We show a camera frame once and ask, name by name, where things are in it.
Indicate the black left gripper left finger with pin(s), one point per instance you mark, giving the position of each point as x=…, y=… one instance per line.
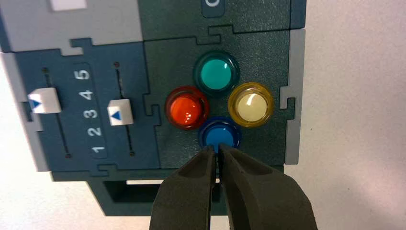
x=187, y=196

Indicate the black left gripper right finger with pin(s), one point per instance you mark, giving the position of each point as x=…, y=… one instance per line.
x=263, y=200

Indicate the blue round push button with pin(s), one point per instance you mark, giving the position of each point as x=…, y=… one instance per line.
x=219, y=135

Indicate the red round push button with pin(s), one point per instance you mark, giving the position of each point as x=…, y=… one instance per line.
x=186, y=108

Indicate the yellow round push button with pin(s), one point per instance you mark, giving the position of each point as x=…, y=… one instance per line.
x=251, y=105

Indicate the teal round push button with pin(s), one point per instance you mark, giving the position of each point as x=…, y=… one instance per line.
x=216, y=74

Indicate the white slider knob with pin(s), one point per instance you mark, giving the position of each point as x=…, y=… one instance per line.
x=120, y=111
x=44, y=100

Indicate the dark teal grey task box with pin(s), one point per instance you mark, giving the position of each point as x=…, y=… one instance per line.
x=177, y=57

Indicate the white rectangular label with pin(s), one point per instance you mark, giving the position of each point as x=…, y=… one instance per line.
x=68, y=4

